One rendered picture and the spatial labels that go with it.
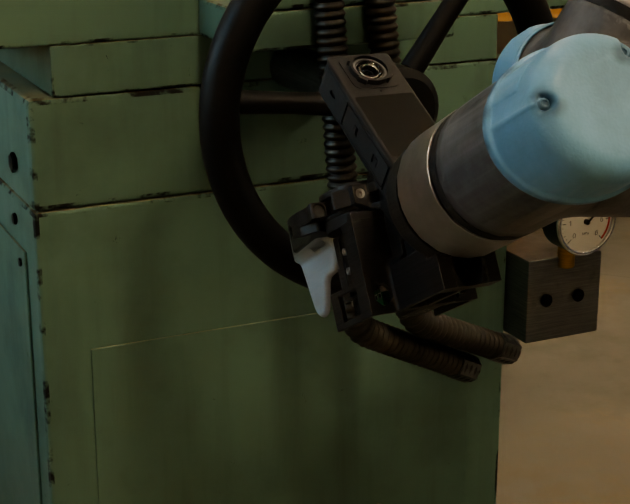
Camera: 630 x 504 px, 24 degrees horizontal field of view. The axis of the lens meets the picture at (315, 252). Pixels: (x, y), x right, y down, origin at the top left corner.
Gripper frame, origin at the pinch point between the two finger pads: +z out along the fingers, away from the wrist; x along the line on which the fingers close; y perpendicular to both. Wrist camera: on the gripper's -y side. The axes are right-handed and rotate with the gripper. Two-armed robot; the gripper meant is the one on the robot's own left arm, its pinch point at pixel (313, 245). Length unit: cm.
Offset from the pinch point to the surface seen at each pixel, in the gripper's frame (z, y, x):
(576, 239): 19.4, -1.0, 34.0
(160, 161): 20.1, -12.4, -2.6
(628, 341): 148, -1, 128
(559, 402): 132, 8, 99
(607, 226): 19.1, -1.7, 37.3
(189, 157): 20.0, -12.5, -0.1
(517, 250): 25.9, -1.9, 31.7
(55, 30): 14.6, -22.0, -10.6
